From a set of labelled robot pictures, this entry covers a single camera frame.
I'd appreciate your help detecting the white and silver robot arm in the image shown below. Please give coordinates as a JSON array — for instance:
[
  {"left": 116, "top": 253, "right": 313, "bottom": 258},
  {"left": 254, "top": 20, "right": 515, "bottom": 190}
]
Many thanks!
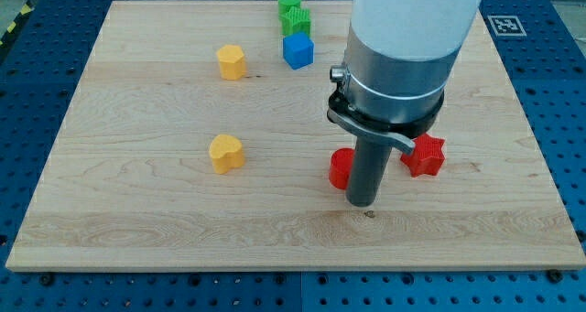
[{"left": 342, "top": 0, "right": 482, "bottom": 124}]

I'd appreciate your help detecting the blue cube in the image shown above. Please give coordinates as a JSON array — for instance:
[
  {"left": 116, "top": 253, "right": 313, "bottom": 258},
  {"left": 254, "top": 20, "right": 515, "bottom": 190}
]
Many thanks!
[{"left": 283, "top": 32, "right": 314, "bottom": 70}]

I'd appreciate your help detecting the red cylinder block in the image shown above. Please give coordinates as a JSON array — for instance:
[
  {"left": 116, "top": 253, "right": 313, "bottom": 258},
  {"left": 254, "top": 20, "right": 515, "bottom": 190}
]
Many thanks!
[{"left": 329, "top": 147, "right": 354, "bottom": 190}]

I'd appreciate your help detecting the black clamp with metal lever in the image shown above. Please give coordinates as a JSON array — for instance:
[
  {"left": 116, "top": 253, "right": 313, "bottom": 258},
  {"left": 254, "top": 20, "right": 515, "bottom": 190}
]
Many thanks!
[{"left": 327, "top": 84, "right": 444, "bottom": 155}]

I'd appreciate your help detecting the yellow heart block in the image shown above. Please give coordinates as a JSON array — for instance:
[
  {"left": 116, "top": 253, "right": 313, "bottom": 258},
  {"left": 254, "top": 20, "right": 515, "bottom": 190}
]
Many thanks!
[{"left": 209, "top": 134, "right": 245, "bottom": 174}]

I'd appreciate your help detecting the grey cylindrical pointer tool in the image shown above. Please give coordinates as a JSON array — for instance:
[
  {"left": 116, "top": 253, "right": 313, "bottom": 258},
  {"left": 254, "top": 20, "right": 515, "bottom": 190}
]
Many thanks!
[{"left": 345, "top": 138, "right": 391, "bottom": 208}]

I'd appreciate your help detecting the light wooden board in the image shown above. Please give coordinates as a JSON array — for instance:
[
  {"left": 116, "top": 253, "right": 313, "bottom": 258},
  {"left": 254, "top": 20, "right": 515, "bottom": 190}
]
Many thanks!
[{"left": 6, "top": 1, "right": 585, "bottom": 273}]

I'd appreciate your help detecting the yellow hexagon block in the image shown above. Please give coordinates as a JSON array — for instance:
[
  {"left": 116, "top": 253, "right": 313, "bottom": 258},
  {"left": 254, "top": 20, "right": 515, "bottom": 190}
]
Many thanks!
[{"left": 216, "top": 45, "right": 247, "bottom": 81}]

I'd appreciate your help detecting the green star block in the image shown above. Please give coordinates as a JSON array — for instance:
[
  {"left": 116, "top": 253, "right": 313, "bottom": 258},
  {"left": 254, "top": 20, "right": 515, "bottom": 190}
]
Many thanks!
[{"left": 279, "top": 6, "right": 311, "bottom": 37}]

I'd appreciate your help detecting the red star block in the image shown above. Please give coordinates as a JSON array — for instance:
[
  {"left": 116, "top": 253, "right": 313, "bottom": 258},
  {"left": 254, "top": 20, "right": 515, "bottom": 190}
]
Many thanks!
[{"left": 400, "top": 134, "right": 445, "bottom": 178}]

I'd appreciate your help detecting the green cylinder block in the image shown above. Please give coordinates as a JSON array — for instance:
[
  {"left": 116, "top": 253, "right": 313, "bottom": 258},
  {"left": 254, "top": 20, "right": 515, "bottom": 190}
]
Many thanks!
[{"left": 277, "top": 0, "right": 302, "bottom": 18}]

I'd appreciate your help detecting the white fiducial marker tag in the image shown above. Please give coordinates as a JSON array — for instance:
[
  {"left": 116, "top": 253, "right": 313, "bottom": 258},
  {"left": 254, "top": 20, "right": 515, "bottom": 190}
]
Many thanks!
[{"left": 488, "top": 15, "right": 526, "bottom": 37}]

